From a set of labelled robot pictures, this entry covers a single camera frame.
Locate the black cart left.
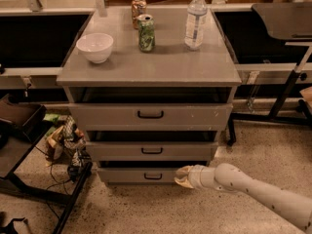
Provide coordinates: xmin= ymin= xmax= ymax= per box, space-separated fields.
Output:
xmin=0 ymin=95 xmax=93 ymax=234

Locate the white bowl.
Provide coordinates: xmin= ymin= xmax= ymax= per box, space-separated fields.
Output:
xmin=76 ymin=33 xmax=114 ymax=63

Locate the orange soda can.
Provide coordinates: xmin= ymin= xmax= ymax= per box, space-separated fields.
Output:
xmin=132 ymin=0 xmax=147 ymax=29

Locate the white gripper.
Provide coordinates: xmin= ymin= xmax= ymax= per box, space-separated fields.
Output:
xmin=175 ymin=165 xmax=217 ymax=189

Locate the green soda can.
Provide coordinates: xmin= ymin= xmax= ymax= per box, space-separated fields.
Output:
xmin=137 ymin=14 xmax=155 ymax=53

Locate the grey top drawer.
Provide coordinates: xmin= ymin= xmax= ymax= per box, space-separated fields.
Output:
xmin=69 ymin=103 xmax=232 ymax=132

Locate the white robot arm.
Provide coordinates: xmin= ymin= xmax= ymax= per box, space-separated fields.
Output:
xmin=175 ymin=163 xmax=312 ymax=234

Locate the clutter pile with cables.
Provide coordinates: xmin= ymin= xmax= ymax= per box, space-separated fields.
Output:
xmin=45 ymin=113 xmax=91 ymax=182

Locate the clear water bottle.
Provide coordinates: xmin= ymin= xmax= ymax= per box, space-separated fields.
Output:
xmin=184 ymin=0 xmax=208 ymax=50

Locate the grey bottom drawer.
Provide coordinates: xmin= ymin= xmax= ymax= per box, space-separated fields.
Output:
xmin=97 ymin=161 xmax=207 ymax=185

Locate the grey drawer cabinet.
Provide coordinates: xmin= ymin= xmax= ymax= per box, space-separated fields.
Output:
xmin=56 ymin=6 xmax=243 ymax=152

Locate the grey drawer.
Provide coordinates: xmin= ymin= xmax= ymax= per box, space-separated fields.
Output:
xmin=69 ymin=103 xmax=232 ymax=132
xmin=97 ymin=161 xmax=207 ymax=185
xmin=87 ymin=131 xmax=218 ymax=161

